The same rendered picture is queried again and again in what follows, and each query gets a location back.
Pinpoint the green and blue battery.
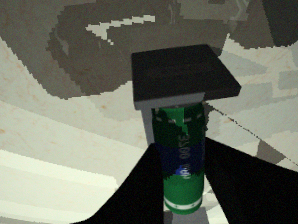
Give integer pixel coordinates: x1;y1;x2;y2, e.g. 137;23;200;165
152;101;205;214

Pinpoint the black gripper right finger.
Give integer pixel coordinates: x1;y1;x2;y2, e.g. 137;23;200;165
205;137;298;224

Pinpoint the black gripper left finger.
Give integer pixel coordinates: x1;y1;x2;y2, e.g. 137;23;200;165
72;143;165;224

